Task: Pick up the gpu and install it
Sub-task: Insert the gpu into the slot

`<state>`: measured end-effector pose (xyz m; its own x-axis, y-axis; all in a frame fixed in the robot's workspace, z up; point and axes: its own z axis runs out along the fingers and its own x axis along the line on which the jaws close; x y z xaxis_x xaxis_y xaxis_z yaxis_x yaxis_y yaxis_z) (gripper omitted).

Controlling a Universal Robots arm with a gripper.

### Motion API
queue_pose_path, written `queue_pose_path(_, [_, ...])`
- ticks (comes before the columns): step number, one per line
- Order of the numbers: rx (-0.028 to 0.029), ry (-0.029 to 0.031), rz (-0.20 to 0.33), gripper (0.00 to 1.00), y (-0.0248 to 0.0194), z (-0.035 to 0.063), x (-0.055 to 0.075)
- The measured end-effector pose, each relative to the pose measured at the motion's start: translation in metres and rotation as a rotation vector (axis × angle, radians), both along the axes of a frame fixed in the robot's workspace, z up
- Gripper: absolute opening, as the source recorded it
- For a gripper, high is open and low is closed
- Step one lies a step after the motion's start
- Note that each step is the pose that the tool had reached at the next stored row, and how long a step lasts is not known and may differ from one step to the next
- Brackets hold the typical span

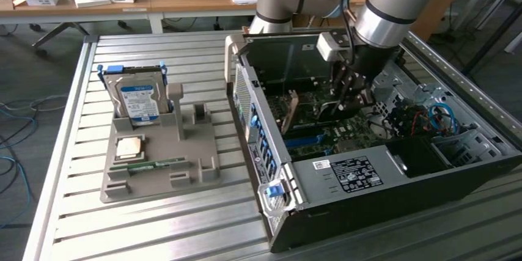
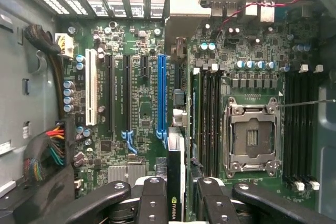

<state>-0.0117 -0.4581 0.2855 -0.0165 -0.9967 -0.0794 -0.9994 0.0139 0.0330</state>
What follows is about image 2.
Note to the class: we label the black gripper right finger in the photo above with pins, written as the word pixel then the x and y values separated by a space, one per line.
pixel 215 208

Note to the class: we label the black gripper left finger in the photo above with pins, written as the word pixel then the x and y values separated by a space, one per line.
pixel 153 203

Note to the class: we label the silver chipset heatsink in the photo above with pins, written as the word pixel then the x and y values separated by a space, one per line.
pixel 126 174

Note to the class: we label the CPU socket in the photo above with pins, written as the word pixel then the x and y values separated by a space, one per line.
pixel 252 134

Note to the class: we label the black RAM slot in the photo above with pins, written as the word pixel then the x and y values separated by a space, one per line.
pixel 289 124
pixel 211 119
pixel 205 119
pixel 218 119
pixel 296 124
pixel 305 124
pixel 313 124

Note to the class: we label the green motherboard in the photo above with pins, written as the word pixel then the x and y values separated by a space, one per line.
pixel 147 95

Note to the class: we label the blue expansion slot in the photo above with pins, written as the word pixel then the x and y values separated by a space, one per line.
pixel 162 90

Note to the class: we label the long black expansion slot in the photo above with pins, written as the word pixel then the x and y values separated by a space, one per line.
pixel 127 93
pixel 179 75
pixel 109 93

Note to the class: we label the open black PC case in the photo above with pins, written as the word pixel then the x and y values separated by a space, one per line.
pixel 326 142

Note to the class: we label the white expansion slot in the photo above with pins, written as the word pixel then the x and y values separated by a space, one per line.
pixel 90 87

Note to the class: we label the short black expansion slot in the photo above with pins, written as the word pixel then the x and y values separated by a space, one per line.
pixel 144 66

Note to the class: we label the CPU socket locking lever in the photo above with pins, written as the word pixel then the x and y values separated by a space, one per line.
pixel 307 103

